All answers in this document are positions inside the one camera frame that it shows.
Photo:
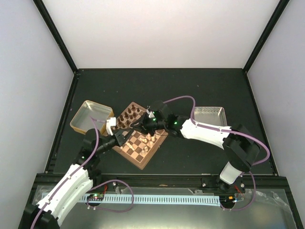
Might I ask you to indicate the wooden chess board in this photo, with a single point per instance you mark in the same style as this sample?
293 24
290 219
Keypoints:
136 145

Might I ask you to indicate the small circuit board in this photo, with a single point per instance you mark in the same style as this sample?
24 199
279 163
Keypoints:
96 197

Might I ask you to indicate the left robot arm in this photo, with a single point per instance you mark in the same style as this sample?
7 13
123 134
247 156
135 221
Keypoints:
81 177

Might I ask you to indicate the dark chess pieces group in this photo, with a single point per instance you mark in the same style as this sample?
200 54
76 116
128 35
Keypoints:
128 116

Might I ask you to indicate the gold metal tin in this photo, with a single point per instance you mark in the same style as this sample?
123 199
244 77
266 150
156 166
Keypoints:
82 121

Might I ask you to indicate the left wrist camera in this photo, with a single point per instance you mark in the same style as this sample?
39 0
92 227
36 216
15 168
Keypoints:
110 122

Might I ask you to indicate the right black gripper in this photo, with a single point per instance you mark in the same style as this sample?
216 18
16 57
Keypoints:
142 126

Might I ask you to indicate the light blue cable duct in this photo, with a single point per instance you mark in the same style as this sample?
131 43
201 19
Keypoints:
156 199

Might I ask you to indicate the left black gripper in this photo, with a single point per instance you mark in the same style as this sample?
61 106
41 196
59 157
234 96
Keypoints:
120 139

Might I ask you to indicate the black front rail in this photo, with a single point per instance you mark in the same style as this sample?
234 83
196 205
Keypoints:
209 182

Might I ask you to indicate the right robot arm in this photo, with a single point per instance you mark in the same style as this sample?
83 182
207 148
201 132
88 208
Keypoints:
239 148

